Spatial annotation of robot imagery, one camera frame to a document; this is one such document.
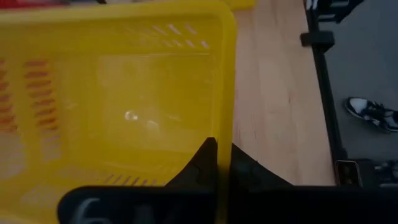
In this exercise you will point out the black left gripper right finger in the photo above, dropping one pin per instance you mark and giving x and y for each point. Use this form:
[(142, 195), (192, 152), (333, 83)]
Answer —
[(311, 205)]

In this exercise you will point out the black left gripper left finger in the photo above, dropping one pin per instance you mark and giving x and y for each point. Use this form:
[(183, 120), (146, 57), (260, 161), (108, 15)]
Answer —
[(140, 205)]

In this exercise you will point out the person's shoe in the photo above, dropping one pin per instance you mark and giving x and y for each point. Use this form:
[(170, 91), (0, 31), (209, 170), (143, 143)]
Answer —
[(370, 113)]

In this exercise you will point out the black table rig frame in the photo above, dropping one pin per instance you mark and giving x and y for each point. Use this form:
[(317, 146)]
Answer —
[(325, 93)]

